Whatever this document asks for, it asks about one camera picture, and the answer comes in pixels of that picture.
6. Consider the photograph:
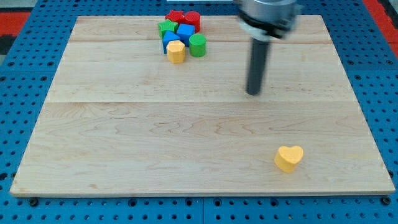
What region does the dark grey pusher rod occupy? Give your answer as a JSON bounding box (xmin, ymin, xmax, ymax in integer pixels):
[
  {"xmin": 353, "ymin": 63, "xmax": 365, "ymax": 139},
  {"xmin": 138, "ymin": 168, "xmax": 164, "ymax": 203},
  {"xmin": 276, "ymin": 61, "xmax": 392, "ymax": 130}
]
[{"xmin": 246, "ymin": 39, "xmax": 269, "ymax": 95}]

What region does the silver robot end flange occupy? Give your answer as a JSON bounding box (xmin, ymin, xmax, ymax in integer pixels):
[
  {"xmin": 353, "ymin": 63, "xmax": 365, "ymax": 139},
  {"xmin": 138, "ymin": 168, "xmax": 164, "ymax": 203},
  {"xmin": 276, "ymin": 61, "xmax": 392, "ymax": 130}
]
[{"xmin": 233, "ymin": 0, "xmax": 302, "ymax": 42}]

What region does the yellow heart block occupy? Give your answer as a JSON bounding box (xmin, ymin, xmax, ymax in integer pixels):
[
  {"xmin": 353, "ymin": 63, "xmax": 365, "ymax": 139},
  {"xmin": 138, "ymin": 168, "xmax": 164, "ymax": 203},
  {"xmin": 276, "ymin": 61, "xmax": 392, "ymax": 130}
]
[{"xmin": 274, "ymin": 146, "xmax": 304, "ymax": 173}]

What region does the light wooden board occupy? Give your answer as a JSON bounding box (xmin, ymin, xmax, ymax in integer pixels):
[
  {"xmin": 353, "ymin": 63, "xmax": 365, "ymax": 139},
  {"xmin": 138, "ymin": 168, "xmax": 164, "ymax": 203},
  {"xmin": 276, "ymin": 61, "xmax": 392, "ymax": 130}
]
[{"xmin": 10, "ymin": 15, "xmax": 395, "ymax": 198}]

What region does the green cylinder block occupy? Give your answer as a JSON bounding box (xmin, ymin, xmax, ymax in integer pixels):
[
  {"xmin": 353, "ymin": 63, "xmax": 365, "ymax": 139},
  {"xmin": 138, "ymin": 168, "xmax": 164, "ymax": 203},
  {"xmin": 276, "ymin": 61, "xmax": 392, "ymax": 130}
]
[{"xmin": 189, "ymin": 33, "xmax": 206, "ymax": 57}]

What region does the red cylinder block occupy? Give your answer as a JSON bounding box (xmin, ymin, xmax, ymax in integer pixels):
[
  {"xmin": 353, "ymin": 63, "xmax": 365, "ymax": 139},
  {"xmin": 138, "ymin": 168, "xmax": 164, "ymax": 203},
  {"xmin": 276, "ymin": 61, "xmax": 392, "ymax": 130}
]
[{"xmin": 183, "ymin": 11, "xmax": 201, "ymax": 33}]

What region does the blue cube block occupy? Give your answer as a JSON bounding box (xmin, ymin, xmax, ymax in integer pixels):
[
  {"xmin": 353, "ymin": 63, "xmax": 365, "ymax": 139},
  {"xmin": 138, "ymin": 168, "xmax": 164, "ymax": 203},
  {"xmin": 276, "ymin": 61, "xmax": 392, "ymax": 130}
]
[{"xmin": 176, "ymin": 23, "xmax": 195, "ymax": 47}]

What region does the yellow octagon block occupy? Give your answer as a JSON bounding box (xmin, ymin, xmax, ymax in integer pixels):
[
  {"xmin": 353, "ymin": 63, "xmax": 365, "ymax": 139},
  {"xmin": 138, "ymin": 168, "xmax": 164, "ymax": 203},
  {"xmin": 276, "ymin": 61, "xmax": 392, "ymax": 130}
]
[{"xmin": 166, "ymin": 40, "xmax": 186, "ymax": 64}]

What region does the red star block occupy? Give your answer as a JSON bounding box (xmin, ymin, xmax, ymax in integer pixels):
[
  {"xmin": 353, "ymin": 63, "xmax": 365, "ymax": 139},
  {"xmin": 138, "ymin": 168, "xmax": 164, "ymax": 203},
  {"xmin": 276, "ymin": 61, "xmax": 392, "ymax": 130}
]
[{"xmin": 165, "ymin": 9, "xmax": 185, "ymax": 24}]

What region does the blue triangle block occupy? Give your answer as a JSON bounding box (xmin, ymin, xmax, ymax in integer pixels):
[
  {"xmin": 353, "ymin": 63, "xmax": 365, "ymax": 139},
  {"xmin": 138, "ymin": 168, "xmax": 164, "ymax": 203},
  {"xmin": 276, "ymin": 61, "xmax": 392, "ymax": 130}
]
[{"xmin": 162, "ymin": 30, "xmax": 180, "ymax": 54}]

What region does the green star block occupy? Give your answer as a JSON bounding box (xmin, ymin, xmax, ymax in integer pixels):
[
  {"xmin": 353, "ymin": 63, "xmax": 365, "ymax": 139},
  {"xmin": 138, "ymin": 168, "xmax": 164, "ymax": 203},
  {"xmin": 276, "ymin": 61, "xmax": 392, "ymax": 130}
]
[{"xmin": 158, "ymin": 19, "xmax": 178, "ymax": 39}]

